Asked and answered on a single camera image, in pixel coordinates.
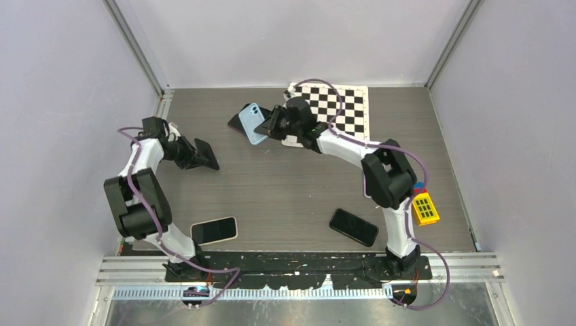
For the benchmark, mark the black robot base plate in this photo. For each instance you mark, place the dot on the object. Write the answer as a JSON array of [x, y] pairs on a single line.
[[294, 270]]

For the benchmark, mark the black white chessboard mat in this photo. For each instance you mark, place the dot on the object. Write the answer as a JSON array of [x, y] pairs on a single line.
[[345, 109]]

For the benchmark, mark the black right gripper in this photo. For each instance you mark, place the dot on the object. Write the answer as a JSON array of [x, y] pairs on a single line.
[[270, 128]]

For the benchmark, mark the phone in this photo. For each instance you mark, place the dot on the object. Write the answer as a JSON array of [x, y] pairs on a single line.
[[214, 231], [235, 124], [249, 123], [365, 190], [354, 227]]

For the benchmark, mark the red blue toy block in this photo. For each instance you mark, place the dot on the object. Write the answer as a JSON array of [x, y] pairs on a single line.
[[419, 188]]

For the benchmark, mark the phone in lilac case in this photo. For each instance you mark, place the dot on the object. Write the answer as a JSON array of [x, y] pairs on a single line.
[[365, 190]]

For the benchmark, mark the phone in black case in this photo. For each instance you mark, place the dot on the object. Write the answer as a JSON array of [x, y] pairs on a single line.
[[354, 227]]

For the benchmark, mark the yellow window toy block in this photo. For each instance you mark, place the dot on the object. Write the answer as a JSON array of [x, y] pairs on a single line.
[[424, 210]]

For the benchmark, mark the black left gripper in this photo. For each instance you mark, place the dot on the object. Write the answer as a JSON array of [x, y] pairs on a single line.
[[193, 159]]

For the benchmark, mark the aluminium front rail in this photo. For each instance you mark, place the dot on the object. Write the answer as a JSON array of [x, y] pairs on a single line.
[[144, 278]]

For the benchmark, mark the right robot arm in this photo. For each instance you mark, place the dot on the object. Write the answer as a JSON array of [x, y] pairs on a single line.
[[389, 177]]

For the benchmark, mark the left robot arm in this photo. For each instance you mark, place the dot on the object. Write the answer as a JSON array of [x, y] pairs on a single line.
[[139, 207]]

